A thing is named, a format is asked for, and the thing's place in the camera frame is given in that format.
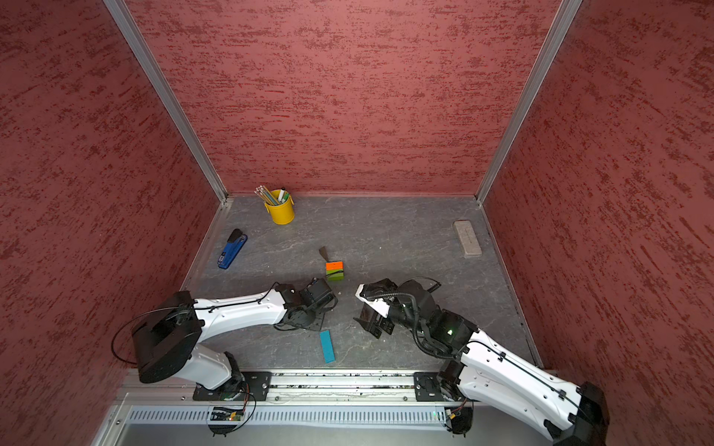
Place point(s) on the left aluminium corner post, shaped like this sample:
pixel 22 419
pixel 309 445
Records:
pixel 126 24

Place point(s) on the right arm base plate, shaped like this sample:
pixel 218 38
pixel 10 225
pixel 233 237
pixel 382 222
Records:
pixel 436 387

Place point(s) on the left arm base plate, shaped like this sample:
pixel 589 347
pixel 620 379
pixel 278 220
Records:
pixel 255 384

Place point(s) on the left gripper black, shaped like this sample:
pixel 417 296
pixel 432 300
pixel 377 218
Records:
pixel 298 325

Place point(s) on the aluminium mounting rail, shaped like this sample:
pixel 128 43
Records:
pixel 291 387

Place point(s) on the aluminium corner post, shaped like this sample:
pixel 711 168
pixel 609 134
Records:
pixel 126 24
pixel 563 19

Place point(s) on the green white marker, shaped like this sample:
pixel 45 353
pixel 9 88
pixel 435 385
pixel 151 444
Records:
pixel 281 195

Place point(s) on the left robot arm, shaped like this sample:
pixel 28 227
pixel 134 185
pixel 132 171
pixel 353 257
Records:
pixel 169 341

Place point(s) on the white slotted cable duct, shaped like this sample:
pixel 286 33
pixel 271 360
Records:
pixel 390 417

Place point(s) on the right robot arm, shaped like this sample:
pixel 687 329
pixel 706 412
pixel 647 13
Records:
pixel 477 368

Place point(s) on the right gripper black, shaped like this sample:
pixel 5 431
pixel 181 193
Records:
pixel 377 322

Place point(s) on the dark brown triangle block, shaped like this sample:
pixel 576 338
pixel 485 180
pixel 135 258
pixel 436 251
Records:
pixel 323 253

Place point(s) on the yellow pencil cup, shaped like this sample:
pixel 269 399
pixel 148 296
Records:
pixel 283 214

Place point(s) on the pencils in cup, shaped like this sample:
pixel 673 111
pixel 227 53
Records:
pixel 266 196

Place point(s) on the green rectangular block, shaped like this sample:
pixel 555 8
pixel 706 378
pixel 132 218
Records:
pixel 337 275

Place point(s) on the grey eraser block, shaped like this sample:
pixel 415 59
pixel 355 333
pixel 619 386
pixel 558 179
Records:
pixel 467 238

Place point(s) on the right aluminium corner post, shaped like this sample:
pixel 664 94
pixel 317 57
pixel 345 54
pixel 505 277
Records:
pixel 563 19

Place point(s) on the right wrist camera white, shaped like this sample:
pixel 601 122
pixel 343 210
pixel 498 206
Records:
pixel 377 295

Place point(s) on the teal long block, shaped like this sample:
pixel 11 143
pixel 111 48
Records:
pixel 327 346

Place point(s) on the blue stapler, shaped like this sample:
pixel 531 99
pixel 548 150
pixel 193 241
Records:
pixel 234 245

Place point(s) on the orange rectangular block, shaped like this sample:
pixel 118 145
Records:
pixel 334 266

